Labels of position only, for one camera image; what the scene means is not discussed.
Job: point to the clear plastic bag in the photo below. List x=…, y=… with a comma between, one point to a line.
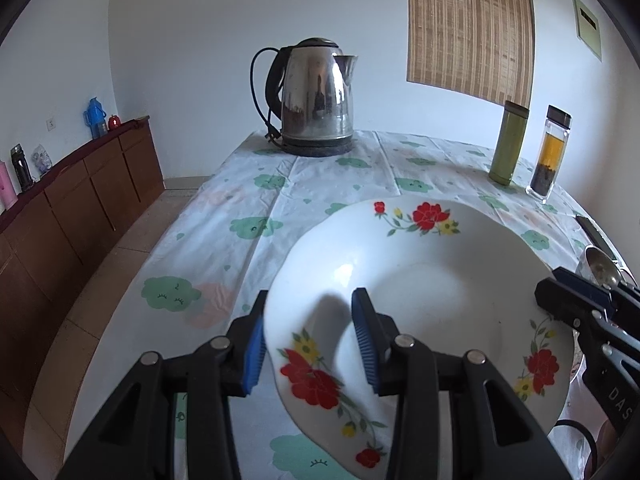
x=41, y=160

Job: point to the cloud-print tablecloth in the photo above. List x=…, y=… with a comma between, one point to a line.
x=231, y=238

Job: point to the blue water jug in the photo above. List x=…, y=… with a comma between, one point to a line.
x=95, y=119

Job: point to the white plate pink flowers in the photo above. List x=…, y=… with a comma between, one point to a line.
x=570, y=443

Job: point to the green wall panel box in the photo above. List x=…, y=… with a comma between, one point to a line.
x=588, y=29

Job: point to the black smartphone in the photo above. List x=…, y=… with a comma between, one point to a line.
x=595, y=237

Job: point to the glass tea bottle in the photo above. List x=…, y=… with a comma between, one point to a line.
x=552, y=150

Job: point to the stainless steel electric kettle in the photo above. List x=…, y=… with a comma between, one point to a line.
x=309, y=89

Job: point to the brown wooden sideboard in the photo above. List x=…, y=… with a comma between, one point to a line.
x=58, y=233

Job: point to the white plate red flowers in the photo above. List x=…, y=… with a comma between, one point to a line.
x=448, y=275

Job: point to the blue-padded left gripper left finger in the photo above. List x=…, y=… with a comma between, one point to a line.
x=133, y=435

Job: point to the black thermos flask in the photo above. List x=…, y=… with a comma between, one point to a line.
x=21, y=169

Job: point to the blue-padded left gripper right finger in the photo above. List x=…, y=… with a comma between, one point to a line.
x=494, y=436

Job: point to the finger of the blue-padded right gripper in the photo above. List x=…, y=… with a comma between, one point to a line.
x=584, y=316
x=611, y=297

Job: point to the small red ornament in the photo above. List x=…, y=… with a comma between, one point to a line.
x=113, y=122

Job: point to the pink thermos flask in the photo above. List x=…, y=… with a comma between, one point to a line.
x=8, y=196

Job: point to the bamboo window blind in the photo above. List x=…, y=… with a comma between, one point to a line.
x=482, y=48

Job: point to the green thermos bottle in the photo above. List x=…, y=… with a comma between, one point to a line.
x=509, y=144

